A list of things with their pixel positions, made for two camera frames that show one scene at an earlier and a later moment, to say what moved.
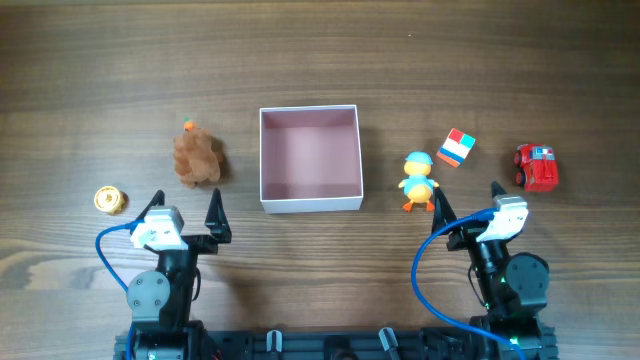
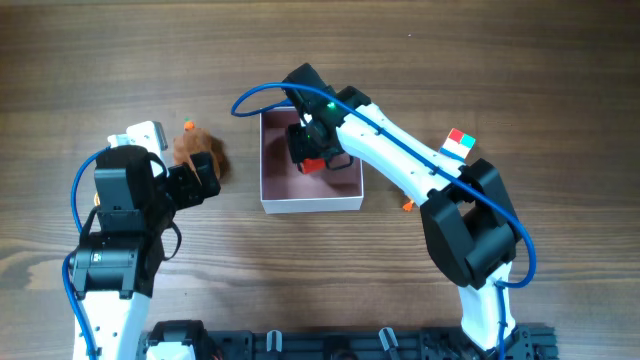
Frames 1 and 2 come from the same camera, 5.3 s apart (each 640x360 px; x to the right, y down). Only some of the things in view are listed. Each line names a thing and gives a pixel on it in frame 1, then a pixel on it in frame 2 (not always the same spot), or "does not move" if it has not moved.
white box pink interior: [310, 159] does not move
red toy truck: [536, 167] → [311, 165]
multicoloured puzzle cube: [456, 147] does not move
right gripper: [443, 211] → [297, 149]
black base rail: [370, 343] does not move
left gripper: [215, 220] → [192, 192]
